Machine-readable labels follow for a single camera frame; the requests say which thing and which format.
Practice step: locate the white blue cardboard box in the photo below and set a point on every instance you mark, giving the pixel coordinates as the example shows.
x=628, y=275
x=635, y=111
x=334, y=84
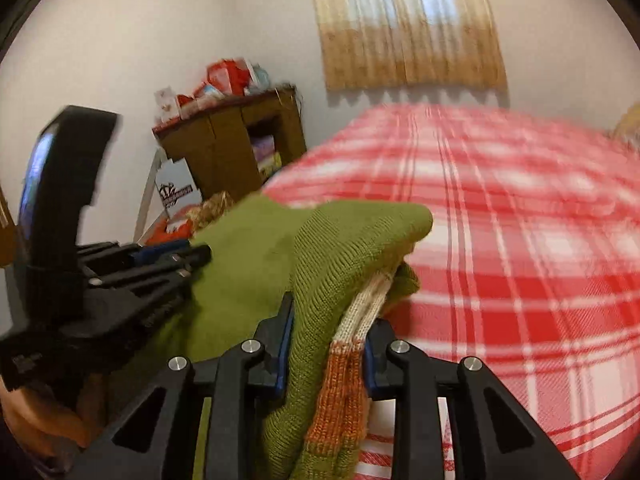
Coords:
x=177, y=185

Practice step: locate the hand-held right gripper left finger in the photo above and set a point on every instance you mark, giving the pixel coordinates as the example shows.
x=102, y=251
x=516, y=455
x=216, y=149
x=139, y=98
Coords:
x=284, y=345

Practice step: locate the beige patterned curtain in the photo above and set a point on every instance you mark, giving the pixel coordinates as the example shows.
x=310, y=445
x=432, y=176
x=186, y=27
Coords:
x=400, y=35

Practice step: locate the brown wooden door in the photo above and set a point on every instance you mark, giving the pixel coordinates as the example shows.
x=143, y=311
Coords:
x=5, y=230

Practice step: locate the clear plastic bottle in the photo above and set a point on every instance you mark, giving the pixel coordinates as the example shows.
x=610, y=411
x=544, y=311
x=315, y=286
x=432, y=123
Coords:
x=262, y=80

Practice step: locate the yellow box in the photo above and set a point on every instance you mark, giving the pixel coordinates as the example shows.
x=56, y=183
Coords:
x=270, y=165

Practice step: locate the brown patterned cloth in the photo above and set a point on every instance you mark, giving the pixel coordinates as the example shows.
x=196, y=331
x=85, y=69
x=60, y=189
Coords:
x=210, y=210

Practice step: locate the brown wooden desk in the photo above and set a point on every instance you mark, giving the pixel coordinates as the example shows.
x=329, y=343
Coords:
x=220, y=145

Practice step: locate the red plastic bag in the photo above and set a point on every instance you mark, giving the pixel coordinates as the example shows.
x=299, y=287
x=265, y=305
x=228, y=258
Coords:
x=167, y=230

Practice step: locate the purple box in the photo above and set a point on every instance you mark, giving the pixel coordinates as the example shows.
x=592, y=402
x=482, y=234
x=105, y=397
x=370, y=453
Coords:
x=262, y=147

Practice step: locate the red plaid blanket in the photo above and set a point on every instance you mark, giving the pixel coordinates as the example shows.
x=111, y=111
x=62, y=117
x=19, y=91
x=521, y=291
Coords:
x=500, y=260

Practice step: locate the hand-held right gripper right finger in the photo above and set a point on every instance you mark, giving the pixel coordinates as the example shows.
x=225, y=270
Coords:
x=370, y=365

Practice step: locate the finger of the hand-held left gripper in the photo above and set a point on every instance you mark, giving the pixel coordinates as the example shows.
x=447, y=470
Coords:
x=192, y=259
x=150, y=254

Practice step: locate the white upright product box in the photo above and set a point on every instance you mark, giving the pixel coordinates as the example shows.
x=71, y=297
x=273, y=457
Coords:
x=165, y=102

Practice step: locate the green striped knit sweater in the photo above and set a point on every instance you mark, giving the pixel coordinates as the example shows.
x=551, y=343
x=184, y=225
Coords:
x=250, y=250

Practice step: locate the grey metal frame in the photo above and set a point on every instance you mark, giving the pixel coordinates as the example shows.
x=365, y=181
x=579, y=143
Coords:
x=145, y=195

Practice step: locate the person's left hand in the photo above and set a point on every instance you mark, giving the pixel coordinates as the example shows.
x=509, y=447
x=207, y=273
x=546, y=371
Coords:
x=35, y=420

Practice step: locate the flat red white box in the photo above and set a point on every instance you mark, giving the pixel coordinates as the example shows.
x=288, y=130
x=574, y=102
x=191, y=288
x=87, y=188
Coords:
x=207, y=92

